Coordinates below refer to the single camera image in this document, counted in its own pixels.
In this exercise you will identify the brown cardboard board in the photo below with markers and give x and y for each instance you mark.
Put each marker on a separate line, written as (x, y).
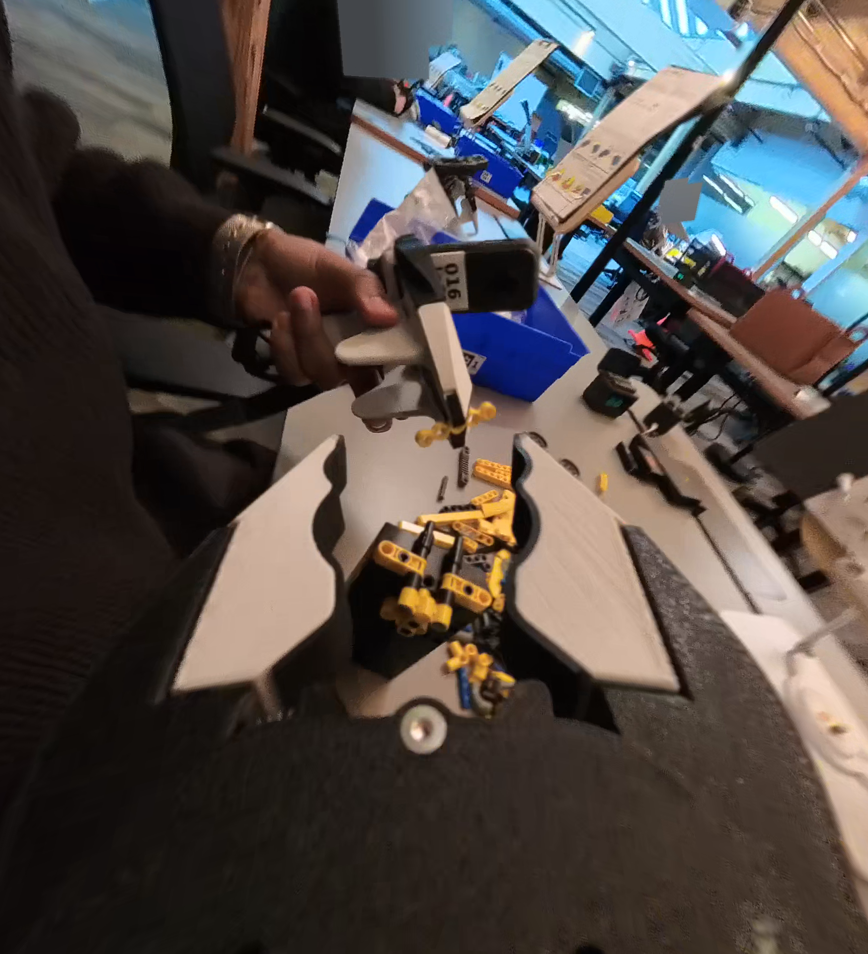
(508, 82)

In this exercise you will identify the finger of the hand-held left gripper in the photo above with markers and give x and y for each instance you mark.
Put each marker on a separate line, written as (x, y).
(445, 350)

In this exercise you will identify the blue plastic bin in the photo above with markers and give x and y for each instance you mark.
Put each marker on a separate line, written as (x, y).
(516, 350)

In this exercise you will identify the white plastic object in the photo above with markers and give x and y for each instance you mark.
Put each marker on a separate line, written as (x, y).
(836, 730)

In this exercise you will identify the person's left hand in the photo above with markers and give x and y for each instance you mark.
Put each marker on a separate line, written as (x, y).
(292, 283)

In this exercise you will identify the black metal clamp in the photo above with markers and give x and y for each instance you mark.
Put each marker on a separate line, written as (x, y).
(460, 179)

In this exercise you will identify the person's dark sweater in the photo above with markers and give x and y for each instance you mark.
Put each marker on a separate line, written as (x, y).
(31, 447)

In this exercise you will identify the pile of yellow building parts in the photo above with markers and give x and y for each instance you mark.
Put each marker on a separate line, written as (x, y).
(493, 514)

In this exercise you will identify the blue crate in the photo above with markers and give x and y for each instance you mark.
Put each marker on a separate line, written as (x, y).
(493, 168)

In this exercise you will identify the brown chair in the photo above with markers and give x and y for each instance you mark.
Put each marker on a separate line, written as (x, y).
(791, 335)

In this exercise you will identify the black stand pole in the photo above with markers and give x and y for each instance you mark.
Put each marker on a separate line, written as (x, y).
(672, 156)

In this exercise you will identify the black box device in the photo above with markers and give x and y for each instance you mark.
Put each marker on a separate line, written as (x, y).
(612, 387)

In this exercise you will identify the black bracket part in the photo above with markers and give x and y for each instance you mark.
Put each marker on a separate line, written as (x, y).
(657, 477)

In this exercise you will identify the clear plastic bag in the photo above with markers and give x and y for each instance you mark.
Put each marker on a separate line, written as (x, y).
(411, 216)

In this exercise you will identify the black office chair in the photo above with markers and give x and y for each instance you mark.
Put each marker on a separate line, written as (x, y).
(292, 134)

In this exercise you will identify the instruction board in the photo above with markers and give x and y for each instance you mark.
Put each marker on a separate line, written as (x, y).
(627, 141)

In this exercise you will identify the person's left forearm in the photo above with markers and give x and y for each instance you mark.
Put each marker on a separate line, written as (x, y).
(150, 223)

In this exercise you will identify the yellow holed beam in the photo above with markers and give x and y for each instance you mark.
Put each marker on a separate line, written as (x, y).
(441, 431)

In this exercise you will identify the black spring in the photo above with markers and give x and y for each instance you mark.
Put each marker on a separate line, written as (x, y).
(463, 468)

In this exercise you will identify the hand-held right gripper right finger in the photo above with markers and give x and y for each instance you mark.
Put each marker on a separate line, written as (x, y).
(590, 581)

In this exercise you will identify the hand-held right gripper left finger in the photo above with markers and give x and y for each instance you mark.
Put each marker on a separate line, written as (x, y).
(270, 581)

